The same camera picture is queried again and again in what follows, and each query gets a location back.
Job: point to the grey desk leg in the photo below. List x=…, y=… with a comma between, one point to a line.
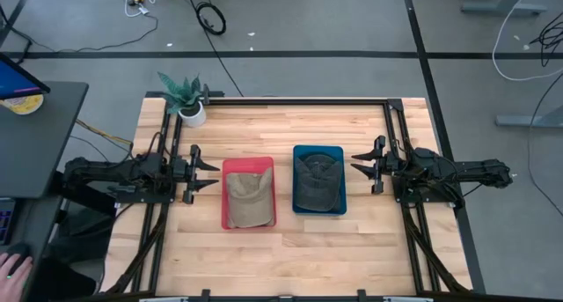
x=501, y=6
x=528, y=119

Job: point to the black aluminium rig frame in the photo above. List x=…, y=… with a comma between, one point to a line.
x=308, y=101

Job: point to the black keyboard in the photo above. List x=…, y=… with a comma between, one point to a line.
x=5, y=220

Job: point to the person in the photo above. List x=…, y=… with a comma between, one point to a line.
x=83, y=236

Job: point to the green plant in white pot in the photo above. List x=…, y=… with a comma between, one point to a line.
x=187, y=104

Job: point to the dark grey baseball cap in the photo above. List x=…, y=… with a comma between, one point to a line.
x=317, y=183

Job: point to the silver aluminium bracket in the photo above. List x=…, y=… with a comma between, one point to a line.
x=163, y=299
x=407, y=299

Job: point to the black desk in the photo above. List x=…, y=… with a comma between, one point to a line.
x=39, y=152

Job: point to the yellow wipes canister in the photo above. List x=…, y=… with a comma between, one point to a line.
x=22, y=104

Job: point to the person's hand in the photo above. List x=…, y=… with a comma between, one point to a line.
x=13, y=280

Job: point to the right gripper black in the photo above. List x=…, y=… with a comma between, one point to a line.
x=389, y=164

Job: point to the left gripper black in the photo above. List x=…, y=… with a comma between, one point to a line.
x=184, y=172

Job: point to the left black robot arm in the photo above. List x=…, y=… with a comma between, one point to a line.
x=110, y=170

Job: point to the computer monitor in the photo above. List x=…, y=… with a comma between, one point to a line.
x=17, y=79

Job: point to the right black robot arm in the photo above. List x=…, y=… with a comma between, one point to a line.
x=457, y=170

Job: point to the blue plastic bin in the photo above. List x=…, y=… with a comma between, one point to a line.
x=298, y=150

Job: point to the red translucent plastic bin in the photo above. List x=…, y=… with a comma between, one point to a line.
x=246, y=163

